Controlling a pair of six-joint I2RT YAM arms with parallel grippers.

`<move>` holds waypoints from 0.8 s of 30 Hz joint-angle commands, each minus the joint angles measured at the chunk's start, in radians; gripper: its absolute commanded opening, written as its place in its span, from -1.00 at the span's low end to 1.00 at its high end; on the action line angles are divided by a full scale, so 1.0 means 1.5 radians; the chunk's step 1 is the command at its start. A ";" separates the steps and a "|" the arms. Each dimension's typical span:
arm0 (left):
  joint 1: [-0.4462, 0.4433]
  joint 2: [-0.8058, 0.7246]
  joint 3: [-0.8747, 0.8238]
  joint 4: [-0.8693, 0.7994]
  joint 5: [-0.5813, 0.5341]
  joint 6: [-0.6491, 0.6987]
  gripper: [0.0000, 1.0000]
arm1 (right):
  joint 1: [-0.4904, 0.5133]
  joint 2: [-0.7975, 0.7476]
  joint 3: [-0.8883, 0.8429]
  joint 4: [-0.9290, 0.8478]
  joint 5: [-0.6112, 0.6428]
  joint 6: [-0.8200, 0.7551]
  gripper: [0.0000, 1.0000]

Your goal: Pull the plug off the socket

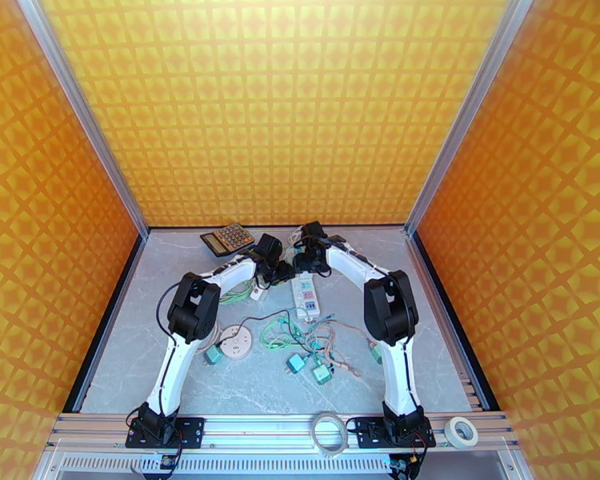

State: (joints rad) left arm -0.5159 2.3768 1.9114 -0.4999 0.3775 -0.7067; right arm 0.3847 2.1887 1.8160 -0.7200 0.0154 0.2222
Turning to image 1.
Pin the white adapter plug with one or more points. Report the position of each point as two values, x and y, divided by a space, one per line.
257 293

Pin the round beige socket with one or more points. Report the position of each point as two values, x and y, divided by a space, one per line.
237 346

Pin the teal power plug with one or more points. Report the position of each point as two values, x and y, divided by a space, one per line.
213 354
296 364
376 354
322 374

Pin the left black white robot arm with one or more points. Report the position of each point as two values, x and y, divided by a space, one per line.
172 373

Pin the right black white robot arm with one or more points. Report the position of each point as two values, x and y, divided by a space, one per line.
395 373

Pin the long white power strip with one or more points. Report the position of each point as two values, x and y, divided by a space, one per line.
305 298

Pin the dark desk calculator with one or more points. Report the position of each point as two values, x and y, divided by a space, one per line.
227 239

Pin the slotted vent panel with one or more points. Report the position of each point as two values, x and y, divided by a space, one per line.
255 463

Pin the white tape roll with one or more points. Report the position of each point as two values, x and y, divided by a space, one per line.
449 436

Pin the aluminium front rail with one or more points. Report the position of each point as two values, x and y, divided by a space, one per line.
260 433

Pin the aluminium frame post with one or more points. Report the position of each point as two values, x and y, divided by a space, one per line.
82 108
467 111

